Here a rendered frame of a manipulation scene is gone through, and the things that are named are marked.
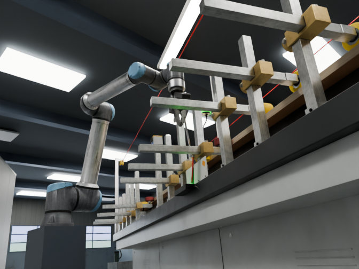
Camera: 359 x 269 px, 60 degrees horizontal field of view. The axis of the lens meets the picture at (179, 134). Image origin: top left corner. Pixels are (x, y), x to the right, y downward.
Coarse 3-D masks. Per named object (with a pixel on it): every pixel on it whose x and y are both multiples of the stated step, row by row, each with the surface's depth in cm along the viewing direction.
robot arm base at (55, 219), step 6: (54, 210) 182; (60, 210) 183; (66, 210) 186; (48, 216) 181; (54, 216) 180; (60, 216) 181; (66, 216) 184; (42, 222) 181; (48, 222) 178; (54, 222) 178; (60, 222) 179; (66, 222) 181; (72, 222) 188
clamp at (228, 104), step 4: (224, 100) 123; (228, 100) 123; (232, 100) 124; (224, 104) 123; (228, 104) 123; (232, 104) 123; (236, 104) 124; (224, 108) 123; (228, 108) 123; (232, 108) 123; (236, 108) 123; (216, 112) 130; (220, 112) 126; (224, 112) 126; (228, 112) 126; (232, 112) 126; (212, 116) 133; (216, 116) 129
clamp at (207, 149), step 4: (200, 144) 144; (204, 144) 141; (208, 144) 142; (212, 144) 143; (200, 148) 144; (204, 148) 141; (208, 148) 141; (212, 148) 142; (204, 152) 140; (208, 152) 141; (212, 152) 141; (196, 156) 148; (200, 156) 146; (196, 160) 152
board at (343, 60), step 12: (336, 60) 92; (348, 60) 88; (324, 72) 96; (336, 72) 93; (348, 72) 94; (324, 84) 100; (300, 96) 107; (276, 108) 118; (288, 108) 115; (276, 120) 125; (252, 132) 136; (240, 144) 150; (216, 156) 166
